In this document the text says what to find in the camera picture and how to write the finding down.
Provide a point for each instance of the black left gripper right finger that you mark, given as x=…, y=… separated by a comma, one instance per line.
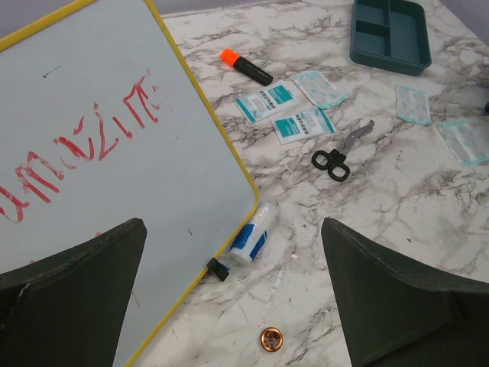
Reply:
x=397, y=311

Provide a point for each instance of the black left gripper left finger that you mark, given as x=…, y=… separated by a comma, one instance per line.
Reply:
x=68, y=309

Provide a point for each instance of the white blue tube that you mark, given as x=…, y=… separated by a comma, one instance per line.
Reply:
x=254, y=234

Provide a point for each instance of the white dressing packet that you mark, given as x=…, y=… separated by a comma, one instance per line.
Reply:
x=318, y=90

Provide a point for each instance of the teal wipe packet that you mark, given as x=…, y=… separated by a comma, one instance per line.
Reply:
x=267, y=101
x=302, y=125

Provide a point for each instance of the copper coin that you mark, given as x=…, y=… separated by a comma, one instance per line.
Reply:
x=271, y=339

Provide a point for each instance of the black whiteboard clip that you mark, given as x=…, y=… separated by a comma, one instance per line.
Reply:
x=217, y=268

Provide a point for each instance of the yellow framed whiteboard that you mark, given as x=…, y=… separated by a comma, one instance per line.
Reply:
x=102, y=121

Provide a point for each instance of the small clear teal packet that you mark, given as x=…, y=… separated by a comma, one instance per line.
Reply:
x=412, y=105

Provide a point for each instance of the blue divided tray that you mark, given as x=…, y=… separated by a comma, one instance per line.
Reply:
x=390, y=35

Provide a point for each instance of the orange black highlighter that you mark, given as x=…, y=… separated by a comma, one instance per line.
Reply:
x=246, y=67

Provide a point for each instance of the black handled scissors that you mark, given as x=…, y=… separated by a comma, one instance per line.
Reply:
x=333, y=162

